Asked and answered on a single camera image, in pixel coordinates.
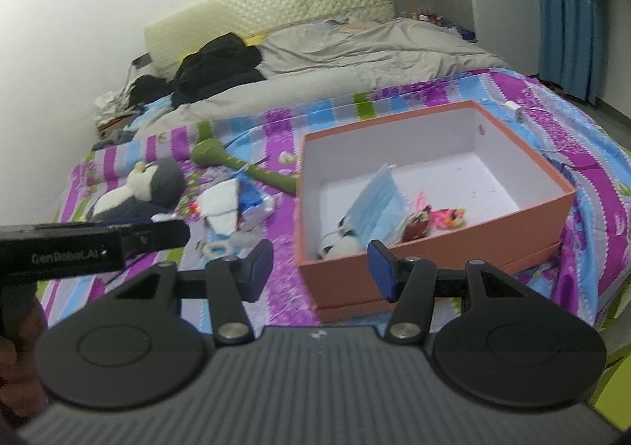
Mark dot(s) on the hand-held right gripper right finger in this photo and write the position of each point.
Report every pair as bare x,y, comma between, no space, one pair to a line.
382,272

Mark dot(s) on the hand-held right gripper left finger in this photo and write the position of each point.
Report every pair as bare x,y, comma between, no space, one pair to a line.
259,272

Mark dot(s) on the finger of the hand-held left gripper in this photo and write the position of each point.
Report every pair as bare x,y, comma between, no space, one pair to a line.
162,233

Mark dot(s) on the orange cardboard box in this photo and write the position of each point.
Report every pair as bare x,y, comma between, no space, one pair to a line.
340,287

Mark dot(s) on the small panda plush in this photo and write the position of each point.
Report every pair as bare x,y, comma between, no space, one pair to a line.
345,245

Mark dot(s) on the brown monkey toy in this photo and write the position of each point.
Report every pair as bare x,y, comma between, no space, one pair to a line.
419,226

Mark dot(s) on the white textured towel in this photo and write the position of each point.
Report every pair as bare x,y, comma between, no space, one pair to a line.
219,201

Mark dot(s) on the blue face mask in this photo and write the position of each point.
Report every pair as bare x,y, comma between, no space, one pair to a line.
379,203

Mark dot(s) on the small bird toy pink tassel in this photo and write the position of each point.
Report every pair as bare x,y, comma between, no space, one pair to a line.
448,217

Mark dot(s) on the person's left hand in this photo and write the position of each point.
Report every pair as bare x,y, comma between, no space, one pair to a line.
17,376

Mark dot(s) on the grey white penguin plush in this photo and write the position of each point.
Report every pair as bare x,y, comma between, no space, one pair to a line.
157,181

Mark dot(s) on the blue red snack packet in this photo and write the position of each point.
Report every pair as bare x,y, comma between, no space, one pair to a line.
251,201

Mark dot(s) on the green plush massage stick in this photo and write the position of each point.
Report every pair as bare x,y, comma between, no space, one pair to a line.
212,152

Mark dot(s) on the light blue blanket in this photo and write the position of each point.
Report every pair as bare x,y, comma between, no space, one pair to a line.
157,110

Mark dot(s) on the crumpled white cloth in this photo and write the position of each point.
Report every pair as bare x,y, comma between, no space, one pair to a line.
111,105

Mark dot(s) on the small black cloth heap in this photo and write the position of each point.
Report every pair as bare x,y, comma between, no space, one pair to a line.
148,88

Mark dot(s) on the black clothes pile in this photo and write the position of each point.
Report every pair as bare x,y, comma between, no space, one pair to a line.
217,65

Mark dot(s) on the striped floral bedsheet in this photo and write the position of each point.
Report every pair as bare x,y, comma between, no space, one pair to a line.
429,90

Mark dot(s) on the white charger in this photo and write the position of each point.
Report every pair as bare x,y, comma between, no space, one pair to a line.
515,110

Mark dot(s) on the yellow pillow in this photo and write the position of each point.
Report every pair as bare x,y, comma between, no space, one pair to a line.
254,38

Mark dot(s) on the grey duvet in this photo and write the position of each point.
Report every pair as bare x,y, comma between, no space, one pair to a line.
369,56

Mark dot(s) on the cluster of small bottles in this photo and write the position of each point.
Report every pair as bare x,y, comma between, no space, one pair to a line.
429,16

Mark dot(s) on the blue curtain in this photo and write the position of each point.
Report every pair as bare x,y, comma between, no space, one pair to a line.
562,31

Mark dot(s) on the dark wall socket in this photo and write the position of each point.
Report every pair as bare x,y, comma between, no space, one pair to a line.
142,60

